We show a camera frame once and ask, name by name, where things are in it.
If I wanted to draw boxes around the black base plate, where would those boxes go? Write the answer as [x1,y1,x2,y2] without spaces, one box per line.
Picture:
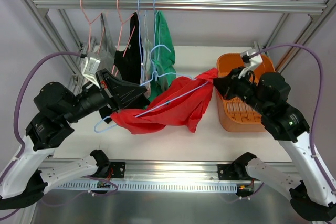
[217,164,236,180]
[106,161,126,178]

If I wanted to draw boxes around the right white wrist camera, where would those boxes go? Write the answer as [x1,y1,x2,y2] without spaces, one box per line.
[238,49,263,79]

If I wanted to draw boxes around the pink hanger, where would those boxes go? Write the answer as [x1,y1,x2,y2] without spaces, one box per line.
[79,0,102,52]
[112,0,134,77]

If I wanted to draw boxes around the white slotted cable duct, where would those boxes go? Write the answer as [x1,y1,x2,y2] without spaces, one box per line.
[58,179,237,194]

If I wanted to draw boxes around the white tank top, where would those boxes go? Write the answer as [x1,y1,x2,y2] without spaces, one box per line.
[140,12,153,98]

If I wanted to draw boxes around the pink hanger left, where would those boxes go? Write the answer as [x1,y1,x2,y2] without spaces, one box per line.
[79,0,102,52]

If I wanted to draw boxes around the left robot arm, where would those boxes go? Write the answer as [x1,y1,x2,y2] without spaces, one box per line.
[1,69,146,210]

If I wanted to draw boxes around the black tank top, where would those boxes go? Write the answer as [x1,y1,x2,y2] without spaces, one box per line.
[99,12,150,124]

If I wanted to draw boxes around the front aluminium rail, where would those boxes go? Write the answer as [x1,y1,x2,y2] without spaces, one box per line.
[39,158,297,183]

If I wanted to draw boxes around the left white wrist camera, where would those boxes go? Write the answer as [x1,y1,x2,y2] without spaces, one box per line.
[81,52,101,87]

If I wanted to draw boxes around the green tank top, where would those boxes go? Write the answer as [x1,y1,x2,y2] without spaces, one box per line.
[149,11,176,102]

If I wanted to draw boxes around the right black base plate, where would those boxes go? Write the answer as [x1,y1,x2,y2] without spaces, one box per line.
[217,164,236,180]

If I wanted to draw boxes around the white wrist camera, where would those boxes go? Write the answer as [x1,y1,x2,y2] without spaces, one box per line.
[238,49,263,79]
[81,52,101,87]

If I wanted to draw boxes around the light blue hanger with white top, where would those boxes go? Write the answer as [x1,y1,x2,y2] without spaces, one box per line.
[136,0,145,84]

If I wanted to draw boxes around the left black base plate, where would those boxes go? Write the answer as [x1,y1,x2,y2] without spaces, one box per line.
[106,161,126,178]

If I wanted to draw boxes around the red tank top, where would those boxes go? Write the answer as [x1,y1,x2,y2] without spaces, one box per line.
[111,68,218,134]

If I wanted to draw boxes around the grey tank top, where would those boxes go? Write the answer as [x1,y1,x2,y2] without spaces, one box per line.
[97,11,117,72]

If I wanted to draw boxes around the right aluminium frame post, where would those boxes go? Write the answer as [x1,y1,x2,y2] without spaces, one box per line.
[251,0,336,78]

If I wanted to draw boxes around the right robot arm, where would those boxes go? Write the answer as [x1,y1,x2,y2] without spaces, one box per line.
[213,68,335,222]

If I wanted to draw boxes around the left aluminium frame post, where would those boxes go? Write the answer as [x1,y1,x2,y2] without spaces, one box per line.
[21,0,82,78]

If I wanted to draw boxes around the orange plastic basket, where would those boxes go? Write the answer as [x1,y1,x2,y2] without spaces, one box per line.
[216,53,265,133]

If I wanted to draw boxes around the aluminium hanging rail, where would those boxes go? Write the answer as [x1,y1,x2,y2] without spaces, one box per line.
[33,0,327,14]

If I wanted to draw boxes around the aluminium frame post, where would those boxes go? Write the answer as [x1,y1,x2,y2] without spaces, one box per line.
[251,0,336,78]
[21,0,82,78]

